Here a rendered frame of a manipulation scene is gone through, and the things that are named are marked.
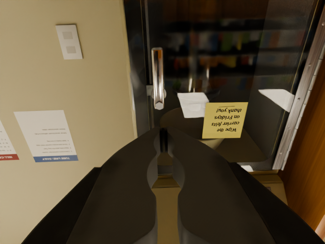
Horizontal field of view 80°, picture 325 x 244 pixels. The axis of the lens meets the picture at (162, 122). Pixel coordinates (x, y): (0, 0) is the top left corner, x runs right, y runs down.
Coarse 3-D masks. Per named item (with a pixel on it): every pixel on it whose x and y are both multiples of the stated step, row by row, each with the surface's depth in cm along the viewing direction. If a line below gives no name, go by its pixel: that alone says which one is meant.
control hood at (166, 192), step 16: (256, 176) 45; (272, 176) 44; (160, 192) 42; (176, 192) 42; (272, 192) 42; (160, 208) 41; (176, 208) 41; (160, 224) 41; (176, 224) 41; (160, 240) 40; (176, 240) 40
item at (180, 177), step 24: (168, 144) 12; (192, 144) 10; (192, 168) 8; (216, 168) 8; (192, 192) 7; (216, 192) 7; (240, 192) 7; (192, 216) 6; (216, 216) 6; (240, 216) 6; (192, 240) 6; (216, 240) 6; (240, 240) 6; (264, 240) 6
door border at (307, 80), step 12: (324, 12) 28; (324, 24) 29; (324, 36) 30; (312, 48) 31; (324, 48) 31; (312, 60) 32; (312, 72) 33; (300, 84) 34; (312, 84) 33; (300, 96) 35; (300, 108) 36; (288, 120) 37; (288, 132) 38; (288, 144) 40; (276, 156) 41; (288, 156) 41; (276, 168) 43
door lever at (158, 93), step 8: (152, 48) 26; (160, 48) 26; (152, 56) 26; (160, 56) 26; (152, 64) 27; (160, 64) 26; (152, 72) 27; (160, 72) 27; (160, 80) 27; (160, 88) 28; (152, 96) 34; (160, 96) 29; (160, 104) 29
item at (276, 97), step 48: (144, 0) 27; (192, 0) 27; (240, 0) 27; (288, 0) 28; (144, 48) 30; (192, 48) 30; (240, 48) 31; (288, 48) 31; (144, 96) 34; (192, 96) 34; (240, 96) 34; (288, 96) 35; (240, 144) 39
